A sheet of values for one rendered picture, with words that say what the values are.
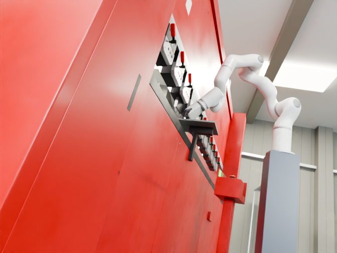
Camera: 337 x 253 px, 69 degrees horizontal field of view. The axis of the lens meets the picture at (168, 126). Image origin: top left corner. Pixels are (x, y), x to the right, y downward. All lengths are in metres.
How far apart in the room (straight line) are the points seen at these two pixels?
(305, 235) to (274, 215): 4.59
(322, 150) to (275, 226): 5.04
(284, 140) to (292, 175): 0.24
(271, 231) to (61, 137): 1.37
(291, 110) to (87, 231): 1.59
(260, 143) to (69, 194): 6.04
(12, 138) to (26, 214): 0.11
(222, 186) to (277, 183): 0.33
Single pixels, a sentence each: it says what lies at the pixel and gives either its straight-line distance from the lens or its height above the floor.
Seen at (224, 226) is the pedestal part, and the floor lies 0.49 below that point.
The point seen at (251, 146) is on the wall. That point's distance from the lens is 6.29.
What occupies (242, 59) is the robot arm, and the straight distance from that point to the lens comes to 1.85.
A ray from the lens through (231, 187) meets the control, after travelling 1.66.
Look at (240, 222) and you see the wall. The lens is 5.87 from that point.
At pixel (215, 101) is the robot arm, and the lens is 1.60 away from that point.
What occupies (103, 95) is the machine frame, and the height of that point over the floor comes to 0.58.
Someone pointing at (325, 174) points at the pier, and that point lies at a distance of 6.40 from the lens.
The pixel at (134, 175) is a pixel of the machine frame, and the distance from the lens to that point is 0.86.
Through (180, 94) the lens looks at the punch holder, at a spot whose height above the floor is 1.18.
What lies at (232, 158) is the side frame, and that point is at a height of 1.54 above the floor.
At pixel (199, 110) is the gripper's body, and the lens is 1.58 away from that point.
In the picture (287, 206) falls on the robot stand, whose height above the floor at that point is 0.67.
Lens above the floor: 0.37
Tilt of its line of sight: 22 degrees up
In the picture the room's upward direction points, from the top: 15 degrees clockwise
